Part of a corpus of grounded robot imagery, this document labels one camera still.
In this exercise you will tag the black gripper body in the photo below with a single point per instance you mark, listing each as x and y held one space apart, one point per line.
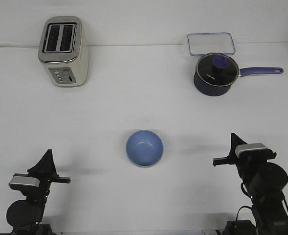
247 163
44 186

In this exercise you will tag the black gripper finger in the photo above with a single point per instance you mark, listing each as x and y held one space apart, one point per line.
53 171
238 141
233 146
42 167

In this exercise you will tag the blue bowl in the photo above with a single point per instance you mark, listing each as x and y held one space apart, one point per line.
144 148

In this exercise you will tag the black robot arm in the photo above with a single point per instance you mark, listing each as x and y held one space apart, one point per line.
25 216
262 182

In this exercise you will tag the glass pot lid purple knob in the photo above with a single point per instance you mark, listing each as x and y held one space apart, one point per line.
217 69

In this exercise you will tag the clear container lid blue rim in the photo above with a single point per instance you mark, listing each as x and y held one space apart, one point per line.
204 43

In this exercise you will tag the silver two-slot toaster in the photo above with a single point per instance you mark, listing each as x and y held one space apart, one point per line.
64 52

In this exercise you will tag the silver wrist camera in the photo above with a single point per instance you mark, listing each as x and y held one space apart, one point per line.
245 150
23 182

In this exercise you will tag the dark blue saucepan purple handle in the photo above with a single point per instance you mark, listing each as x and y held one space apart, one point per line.
211 86

